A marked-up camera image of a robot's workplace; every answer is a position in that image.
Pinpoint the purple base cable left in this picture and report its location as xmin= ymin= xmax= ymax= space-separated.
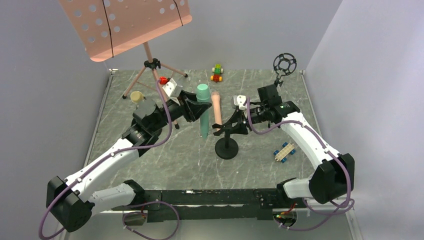
xmin=122 ymin=201 xmax=181 ymax=240

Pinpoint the green red brick car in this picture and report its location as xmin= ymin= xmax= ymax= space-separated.
xmin=210 ymin=63 xmax=223 ymax=83

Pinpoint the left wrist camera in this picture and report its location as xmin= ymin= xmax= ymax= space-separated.
xmin=162 ymin=78 xmax=183 ymax=105

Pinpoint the black shock-mount boom stand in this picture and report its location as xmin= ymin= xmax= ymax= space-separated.
xmin=272 ymin=53 xmax=297 ymax=87

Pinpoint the yellow toy microphone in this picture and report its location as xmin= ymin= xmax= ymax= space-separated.
xmin=130 ymin=91 xmax=145 ymax=104

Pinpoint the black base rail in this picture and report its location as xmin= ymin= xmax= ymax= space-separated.
xmin=114 ymin=188 xmax=304 ymax=223

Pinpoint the black mic stand with clip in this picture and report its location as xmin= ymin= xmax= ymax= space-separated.
xmin=212 ymin=121 xmax=239 ymax=160

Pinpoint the beige blue brick car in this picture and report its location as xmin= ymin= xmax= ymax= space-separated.
xmin=273 ymin=142 xmax=296 ymax=163

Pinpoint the green toy microphone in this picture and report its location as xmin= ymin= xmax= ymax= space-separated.
xmin=196 ymin=83 xmax=211 ymax=140

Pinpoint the pink music stand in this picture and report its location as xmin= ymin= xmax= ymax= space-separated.
xmin=58 ymin=0 xmax=193 ymax=130

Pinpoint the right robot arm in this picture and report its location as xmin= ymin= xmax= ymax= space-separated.
xmin=231 ymin=84 xmax=355 ymax=204

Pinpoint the pink toy microphone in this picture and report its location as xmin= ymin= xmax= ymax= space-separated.
xmin=211 ymin=91 xmax=223 ymax=125

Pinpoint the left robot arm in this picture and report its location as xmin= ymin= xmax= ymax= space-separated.
xmin=46 ymin=90 xmax=212 ymax=232

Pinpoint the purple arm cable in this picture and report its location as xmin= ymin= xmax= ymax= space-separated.
xmin=245 ymin=96 xmax=355 ymax=232
xmin=38 ymin=78 xmax=174 ymax=240

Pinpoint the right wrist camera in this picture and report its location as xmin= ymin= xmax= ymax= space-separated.
xmin=232 ymin=95 xmax=247 ymax=111

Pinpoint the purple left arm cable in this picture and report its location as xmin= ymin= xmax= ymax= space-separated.
xmin=38 ymin=78 xmax=174 ymax=240

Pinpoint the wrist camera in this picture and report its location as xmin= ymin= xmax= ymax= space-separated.
xmin=232 ymin=95 xmax=247 ymax=111
xmin=162 ymin=78 xmax=183 ymax=105

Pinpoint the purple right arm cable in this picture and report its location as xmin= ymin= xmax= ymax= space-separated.
xmin=245 ymin=96 xmax=355 ymax=232

